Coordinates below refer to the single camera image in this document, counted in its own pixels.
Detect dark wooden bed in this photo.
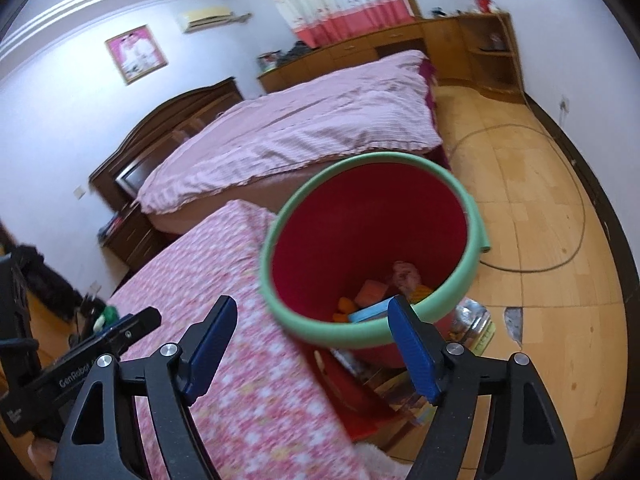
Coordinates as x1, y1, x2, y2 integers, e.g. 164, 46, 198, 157
89, 50, 451, 241

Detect blue and white carton box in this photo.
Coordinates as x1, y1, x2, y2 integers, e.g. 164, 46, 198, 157
349, 300, 396, 324

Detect white fluffy rug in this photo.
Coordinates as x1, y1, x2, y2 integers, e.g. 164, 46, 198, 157
355, 442, 401, 480

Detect dark wooden nightstand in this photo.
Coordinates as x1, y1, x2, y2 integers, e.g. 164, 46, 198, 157
98, 202, 168, 268

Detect black jacket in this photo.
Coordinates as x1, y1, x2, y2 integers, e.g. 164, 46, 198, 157
10, 244, 83, 321

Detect red bucket with green rim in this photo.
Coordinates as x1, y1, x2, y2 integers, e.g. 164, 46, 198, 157
259, 152, 493, 366

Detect thin floor cable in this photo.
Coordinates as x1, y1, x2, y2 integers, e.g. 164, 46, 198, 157
447, 85, 587, 273

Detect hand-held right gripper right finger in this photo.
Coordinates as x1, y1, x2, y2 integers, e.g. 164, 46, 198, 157
387, 296, 578, 480

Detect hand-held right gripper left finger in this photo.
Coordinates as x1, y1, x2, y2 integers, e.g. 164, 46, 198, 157
50, 296, 238, 480

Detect clear plastic packet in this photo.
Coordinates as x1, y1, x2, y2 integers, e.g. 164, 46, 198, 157
450, 299, 497, 356

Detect green broccoli toy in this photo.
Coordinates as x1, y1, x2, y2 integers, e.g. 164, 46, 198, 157
95, 305, 121, 333

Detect long wooden cabinet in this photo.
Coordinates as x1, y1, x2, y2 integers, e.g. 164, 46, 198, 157
256, 19, 473, 96

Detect wall air conditioner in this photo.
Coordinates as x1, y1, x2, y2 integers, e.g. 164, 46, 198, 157
176, 6, 236, 34

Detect framed wall photo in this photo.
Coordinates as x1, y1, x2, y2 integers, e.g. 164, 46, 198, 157
105, 24, 168, 85

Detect wooden corner shelf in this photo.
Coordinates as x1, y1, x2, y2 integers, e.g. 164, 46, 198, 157
457, 10, 526, 106

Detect pile of books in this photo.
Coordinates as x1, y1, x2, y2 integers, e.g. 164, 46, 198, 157
315, 347, 441, 428

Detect dark clothes pile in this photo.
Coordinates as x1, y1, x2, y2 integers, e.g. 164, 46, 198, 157
277, 40, 321, 66

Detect books on nightstand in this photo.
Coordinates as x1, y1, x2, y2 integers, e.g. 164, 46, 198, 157
98, 215, 126, 238

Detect pink checked blanket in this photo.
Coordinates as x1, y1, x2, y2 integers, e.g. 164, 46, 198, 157
136, 50, 443, 216

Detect pink floral tablecloth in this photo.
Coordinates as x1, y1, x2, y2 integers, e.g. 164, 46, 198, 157
102, 200, 416, 480

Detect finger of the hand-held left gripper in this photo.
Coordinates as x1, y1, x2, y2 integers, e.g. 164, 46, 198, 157
101, 308, 162, 361

